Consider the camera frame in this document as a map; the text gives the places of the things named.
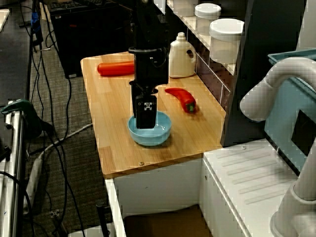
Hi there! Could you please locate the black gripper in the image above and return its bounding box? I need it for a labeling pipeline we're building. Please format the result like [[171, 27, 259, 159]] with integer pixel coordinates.
[[128, 46, 170, 130]]

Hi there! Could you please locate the light blue bowl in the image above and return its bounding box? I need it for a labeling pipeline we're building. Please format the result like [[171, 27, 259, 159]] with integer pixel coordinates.
[[127, 110, 172, 147]]

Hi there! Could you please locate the white toy sink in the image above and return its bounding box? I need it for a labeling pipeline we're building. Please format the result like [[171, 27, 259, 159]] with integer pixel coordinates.
[[105, 138, 299, 237]]

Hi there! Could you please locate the red chili pepper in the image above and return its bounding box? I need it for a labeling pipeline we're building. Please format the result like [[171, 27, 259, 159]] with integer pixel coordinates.
[[164, 87, 198, 114]]

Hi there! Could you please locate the orange sausage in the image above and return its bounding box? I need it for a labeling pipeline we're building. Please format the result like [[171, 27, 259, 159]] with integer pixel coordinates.
[[97, 61, 136, 77]]

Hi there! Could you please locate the white detergent bottle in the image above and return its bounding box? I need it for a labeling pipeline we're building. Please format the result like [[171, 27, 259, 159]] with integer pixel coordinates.
[[169, 32, 198, 79]]

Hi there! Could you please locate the black computer case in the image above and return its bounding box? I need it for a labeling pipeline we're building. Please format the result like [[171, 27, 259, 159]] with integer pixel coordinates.
[[48, 0, 136, 79]]

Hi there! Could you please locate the tall clear jar white lid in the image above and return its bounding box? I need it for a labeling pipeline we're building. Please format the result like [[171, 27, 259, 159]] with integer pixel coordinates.
[[209, 18, 245, 64]]

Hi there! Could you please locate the black upright rod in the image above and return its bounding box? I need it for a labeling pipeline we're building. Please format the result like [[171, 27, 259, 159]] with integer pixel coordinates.
[[95, 201, 111, 237]]

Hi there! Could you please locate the small clear jar white lid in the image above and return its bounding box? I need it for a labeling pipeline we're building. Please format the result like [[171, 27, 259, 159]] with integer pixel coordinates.
[[194, 3, 222, 35]]

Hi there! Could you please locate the green clamp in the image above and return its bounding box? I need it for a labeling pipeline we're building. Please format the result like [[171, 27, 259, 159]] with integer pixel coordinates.
[[1, 98, 43, 139]]

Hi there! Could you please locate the grey kitchen faucet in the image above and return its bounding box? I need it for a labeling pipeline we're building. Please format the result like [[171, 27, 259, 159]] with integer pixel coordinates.
[[239, 57, 316, 237]]

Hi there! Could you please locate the dark grey shelf unit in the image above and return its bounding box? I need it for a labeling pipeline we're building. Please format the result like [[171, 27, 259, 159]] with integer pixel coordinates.
[[153, 0, 308, 148]]

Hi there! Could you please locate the blue clip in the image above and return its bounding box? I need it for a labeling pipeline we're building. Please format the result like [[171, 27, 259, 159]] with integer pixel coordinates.
[[31, 11, 41, 34]]

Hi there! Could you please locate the teal plastic bin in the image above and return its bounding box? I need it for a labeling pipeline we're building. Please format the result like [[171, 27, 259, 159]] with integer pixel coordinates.
[[263, 48, 316, 173]]

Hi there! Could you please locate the black floor cable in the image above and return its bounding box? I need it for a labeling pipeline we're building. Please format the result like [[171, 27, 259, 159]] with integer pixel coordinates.
[[34, 0, 83, 237]]

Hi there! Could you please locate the white power cable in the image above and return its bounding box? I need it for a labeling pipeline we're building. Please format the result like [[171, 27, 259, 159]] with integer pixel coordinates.
[[23, 123, 94, 210]]

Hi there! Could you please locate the aluminium frame rail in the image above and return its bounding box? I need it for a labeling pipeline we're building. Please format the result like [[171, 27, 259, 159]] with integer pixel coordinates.
[[0, 98, 26, 237]]

